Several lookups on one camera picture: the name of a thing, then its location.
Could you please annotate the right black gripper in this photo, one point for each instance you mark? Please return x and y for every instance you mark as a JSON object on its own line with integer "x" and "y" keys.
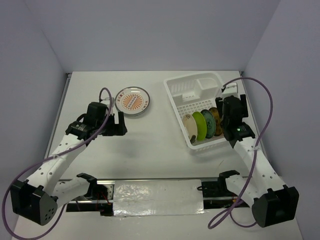
{"x": 245, "y": 111}

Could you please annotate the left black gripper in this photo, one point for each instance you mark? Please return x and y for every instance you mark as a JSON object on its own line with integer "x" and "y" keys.
{"x": 116, "y": 129}

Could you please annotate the orange sunburst plate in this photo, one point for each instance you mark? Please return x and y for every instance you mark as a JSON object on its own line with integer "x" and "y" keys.
{"x": 218, "y": 128}

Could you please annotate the teal patterned plate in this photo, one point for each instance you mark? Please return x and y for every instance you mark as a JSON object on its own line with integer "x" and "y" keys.
{"x": 210, "y": 123}

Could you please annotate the lime green plate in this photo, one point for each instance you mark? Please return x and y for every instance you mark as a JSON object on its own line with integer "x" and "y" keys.
{"x": 201, "y": 125}

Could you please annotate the cream plate with black blot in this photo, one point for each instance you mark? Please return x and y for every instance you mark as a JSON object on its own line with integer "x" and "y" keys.
{"x": 190, "y": 126}

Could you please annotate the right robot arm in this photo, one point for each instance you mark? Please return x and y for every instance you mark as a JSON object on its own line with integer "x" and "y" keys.
{"x": 271, "y": 201}

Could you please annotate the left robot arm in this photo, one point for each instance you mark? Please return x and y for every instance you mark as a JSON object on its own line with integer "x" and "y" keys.
{"x": 39, "y": 196}

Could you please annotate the silver foil tape sheet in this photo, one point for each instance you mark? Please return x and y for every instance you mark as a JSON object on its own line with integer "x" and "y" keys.
{"x": 157, "y": 198}

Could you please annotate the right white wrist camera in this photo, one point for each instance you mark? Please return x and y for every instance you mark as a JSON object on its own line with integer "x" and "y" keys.
{"x": 231, "y": 89}

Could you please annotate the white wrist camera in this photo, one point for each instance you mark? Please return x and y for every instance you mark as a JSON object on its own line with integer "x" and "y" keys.
{"x": 109, "y": 102}
{"x": 231, "y": 89}

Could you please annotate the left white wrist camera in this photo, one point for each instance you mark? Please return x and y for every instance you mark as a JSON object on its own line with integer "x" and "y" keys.
{"x": 109, "y": 102}

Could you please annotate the black metal base rail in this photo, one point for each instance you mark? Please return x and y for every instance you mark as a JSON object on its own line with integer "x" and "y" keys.
{"x": 214, "y": 197}

